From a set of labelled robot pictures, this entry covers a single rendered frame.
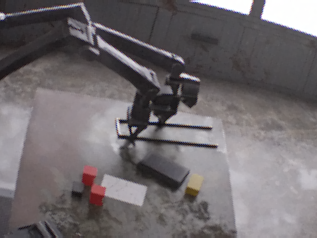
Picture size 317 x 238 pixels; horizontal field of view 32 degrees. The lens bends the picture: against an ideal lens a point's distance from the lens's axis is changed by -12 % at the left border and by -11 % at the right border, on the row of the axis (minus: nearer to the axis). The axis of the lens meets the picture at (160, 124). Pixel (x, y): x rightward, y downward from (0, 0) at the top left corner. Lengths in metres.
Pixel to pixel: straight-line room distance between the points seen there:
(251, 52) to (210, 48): 0.32
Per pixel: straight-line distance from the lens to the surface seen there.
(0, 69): 1.80
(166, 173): 2.08
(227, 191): 2.13
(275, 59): 4.54
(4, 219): 2.65
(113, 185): 2.01
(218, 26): 4.33
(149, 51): 2.18
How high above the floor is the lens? 2.21
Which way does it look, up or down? 35 degrees down
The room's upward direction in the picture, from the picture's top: 16 degrees clockwise
